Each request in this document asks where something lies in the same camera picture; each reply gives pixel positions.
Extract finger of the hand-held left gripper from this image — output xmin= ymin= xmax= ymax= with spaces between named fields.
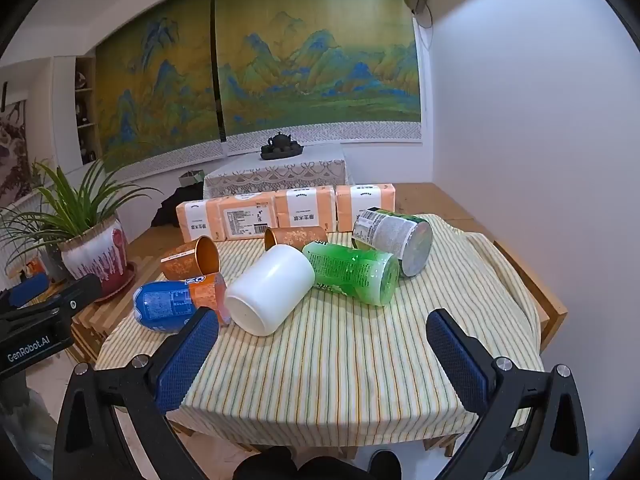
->
xmin=0 ymin=274 xmax=49 ymax=317

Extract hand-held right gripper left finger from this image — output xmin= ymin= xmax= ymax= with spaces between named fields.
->
xmin=52 ymin=306 xmax=221 ymax=480

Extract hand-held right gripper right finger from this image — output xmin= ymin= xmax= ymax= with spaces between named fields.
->
xmin=426 ymin=308 xmax=592 ymax=480

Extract orange patterned cup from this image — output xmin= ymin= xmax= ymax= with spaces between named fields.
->
xmin=160 ymin=235 xmax=221 ymax=281
xmin=263 ymin=226 xmax=329 ymax=254

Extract white cup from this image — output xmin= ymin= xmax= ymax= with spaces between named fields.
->
xmin=224 ymin=245 xmax=316 ymax=336

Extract green plastic cup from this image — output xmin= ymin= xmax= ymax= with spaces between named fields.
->
xmin=302 ymin=240 xmax=401 ymax=307

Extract blue and orange bottle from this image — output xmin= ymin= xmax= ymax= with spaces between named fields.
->
xmin=133 ymin=272 xmax=231 ymax=334

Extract green potted plant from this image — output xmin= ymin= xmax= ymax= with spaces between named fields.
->
xmin=0 ymin=157 xmax=164 ymax=297

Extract striped tablecloth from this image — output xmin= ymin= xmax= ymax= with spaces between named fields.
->
xmin=94 ymin=213 xmax=546 ymax=449

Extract orange tissue pack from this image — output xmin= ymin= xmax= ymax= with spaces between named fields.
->
xmin=216 ymin=194 xmax=277 ymax=241
xmin=335 ymin=183 xmax=397 ymax=231
xmin=175 ymin=199 xmax=221 ymax=242
xmin=273 ymin=187 xmax=337 ymax=235

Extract silver can with green label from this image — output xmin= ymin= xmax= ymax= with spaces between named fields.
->
xmin=351 ymin=207 xmax=434 ymax=278

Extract person's legs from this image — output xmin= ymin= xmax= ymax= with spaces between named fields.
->
xmin=232 ymin=444 xmax=404 ymax=480

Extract black bag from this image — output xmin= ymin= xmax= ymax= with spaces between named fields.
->
xmin=149 ymin=185 xmax=206 ymax=229

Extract white lace tablecloth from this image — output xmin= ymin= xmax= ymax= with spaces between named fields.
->
xmin=202 ymin=143 xmax=349 ymax=200

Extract dark tea tray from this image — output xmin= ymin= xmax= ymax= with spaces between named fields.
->
xmin=259 ymin=142 xmax=305 ymax=162

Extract ink wall picture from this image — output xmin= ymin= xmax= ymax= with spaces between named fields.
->
xmin=0 ymin=100 xmax=34 ymax=207

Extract wooden wall shelf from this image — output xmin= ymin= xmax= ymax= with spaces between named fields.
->
xmin=74 ymin=55 xmax=104 ymax=166

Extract landscape wall painting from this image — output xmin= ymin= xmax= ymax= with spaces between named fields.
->
xmin=94 ymin=0 xmax=229 ymax=174
xmin=214 ymin=0 xmax=424 ymax=145

